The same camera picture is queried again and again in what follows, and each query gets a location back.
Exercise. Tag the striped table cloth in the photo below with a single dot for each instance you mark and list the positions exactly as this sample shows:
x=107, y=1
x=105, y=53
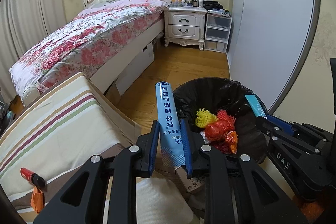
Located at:
x=56, y=135

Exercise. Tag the orange torn plastic piece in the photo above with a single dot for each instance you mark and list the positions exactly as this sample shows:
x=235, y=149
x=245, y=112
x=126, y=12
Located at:
x=37, y=201

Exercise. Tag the red black cylindrical bottle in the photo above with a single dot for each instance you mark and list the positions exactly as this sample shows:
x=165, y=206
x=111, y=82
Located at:
x=33, y=178

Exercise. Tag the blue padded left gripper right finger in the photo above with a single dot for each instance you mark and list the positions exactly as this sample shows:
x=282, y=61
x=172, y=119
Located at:
x=237, y=189

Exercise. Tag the red plastic bag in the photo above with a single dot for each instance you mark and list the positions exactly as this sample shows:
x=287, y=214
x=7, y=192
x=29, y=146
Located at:
x=218, y=130

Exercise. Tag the cardboard box on floor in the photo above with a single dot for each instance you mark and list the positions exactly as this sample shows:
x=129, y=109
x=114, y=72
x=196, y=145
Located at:
x=192, y=185

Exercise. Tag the white bed with headboard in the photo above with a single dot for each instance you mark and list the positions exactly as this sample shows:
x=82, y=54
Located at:
x=106, y=75

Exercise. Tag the white plastic drawer unit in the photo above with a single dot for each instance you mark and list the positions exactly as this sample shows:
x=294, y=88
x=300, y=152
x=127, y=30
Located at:
x=217, y=33

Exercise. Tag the white wardrobe sliding door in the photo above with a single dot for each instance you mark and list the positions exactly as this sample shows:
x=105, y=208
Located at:
x=269, y=45

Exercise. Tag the orange plastic snack bag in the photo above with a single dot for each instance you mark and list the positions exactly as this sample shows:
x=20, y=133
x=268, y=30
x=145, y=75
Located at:
x=229, y=145

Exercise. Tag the light blue toothpaste box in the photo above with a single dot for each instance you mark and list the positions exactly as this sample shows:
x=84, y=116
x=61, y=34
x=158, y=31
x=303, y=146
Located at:
x=169, y=127

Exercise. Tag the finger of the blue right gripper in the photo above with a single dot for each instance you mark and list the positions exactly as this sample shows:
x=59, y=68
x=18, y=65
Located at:
x=283, y=125

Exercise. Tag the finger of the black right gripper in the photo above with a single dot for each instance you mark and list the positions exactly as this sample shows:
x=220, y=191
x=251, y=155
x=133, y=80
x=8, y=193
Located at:
x=271, y=130

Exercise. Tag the floral pink quilt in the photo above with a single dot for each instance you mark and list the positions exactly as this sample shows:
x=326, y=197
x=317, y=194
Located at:
x=85, y=44

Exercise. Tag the black lined trash bin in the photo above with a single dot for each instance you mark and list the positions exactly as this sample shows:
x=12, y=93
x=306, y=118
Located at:
x=218, y=108

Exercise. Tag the white two-drawer nightstand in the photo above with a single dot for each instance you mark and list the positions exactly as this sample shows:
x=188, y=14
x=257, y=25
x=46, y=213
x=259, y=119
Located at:
x=185, y=26

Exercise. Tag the orange foam fruit net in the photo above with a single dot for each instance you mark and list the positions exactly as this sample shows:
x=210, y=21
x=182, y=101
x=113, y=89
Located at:
x=223, y=116

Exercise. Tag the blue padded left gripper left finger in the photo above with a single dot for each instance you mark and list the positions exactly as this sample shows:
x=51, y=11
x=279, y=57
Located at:
x=82, y=198

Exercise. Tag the beige window curtains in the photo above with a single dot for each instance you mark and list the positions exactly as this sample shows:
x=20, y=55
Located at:
x=23, y=24

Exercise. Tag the yellow foam fruit net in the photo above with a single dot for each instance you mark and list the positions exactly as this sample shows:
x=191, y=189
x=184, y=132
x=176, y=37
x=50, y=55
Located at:
x=204, y=118

